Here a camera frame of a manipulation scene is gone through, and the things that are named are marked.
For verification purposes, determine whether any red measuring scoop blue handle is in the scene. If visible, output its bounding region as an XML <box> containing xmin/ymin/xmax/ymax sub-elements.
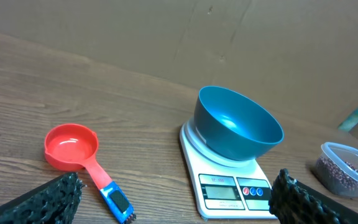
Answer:
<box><xmin>44</xmin><ymin>123</ymin><xmax>137</xmax><ymax>223</ymax></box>

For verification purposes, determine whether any clear container of red beans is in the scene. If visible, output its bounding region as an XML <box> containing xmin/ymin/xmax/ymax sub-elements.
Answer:
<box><xmin>312</xmin><ymin>142</ymin><xmax>358</xmax><ymax>198</ymax></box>

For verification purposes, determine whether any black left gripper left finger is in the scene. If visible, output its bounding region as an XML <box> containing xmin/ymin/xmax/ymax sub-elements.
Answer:
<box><xmin>0</xmin><ymin>172</ymin><xmax>84</xmax><ymax>224</ymax></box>

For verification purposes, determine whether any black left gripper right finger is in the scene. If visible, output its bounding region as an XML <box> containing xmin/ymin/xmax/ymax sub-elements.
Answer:
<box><xmin>268</xmin><ymin>169</ymin><xmax>358</xmax><ymax>224</ymax></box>

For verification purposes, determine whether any white digital kitchen scale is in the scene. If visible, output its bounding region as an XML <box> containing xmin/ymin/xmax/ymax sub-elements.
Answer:
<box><xmin>179</xmin><ymin>118</ymin><xmax>276</xmax><ymax>220</ymax></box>

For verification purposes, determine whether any teal plastic bowl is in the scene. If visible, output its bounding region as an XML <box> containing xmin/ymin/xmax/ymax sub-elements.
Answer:
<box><xmin>193</xmin><ymin>86</ymin><xmax>285</xmax><ymax>161</ymax></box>

